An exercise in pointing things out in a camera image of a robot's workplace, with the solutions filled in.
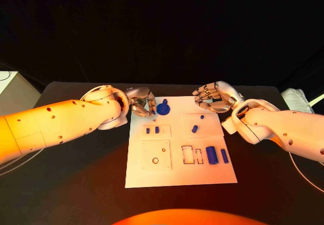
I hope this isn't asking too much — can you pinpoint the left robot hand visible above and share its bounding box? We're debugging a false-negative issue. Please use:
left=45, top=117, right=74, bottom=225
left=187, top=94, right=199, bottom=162
left=124, top=86, right=157, bottom=118

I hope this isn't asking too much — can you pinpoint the white cable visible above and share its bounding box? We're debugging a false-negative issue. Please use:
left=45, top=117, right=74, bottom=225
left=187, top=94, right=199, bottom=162
left=288, top=152, right=324, bottom=193
left=0, top=148, right=45, bottom=176

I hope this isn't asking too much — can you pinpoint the thick blue cylinder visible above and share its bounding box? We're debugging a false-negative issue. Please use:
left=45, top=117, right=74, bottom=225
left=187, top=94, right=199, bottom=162
left=205, top=146, right=219, bottom=165

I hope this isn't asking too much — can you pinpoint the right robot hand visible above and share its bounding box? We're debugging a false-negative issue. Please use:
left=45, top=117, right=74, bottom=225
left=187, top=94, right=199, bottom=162
left=192, top=81, right=246, bottom=113

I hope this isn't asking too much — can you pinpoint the white task board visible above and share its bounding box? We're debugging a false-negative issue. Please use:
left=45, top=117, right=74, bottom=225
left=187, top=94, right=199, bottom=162
left=124, top=96, right=238, bottom=188

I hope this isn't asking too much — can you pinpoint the blue gear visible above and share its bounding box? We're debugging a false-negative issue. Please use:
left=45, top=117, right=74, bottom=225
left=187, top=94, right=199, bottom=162
left=156, top=98, right=172, bottom=116

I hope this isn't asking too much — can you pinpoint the white ribbed object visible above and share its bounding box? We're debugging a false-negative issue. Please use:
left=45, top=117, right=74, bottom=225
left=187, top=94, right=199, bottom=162
left=281, top=88, right=314, bottom=114

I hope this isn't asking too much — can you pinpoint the white cabinet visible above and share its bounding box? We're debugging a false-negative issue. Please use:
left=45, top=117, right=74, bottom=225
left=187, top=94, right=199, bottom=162
left=0, top=71, right=42, bottom=117

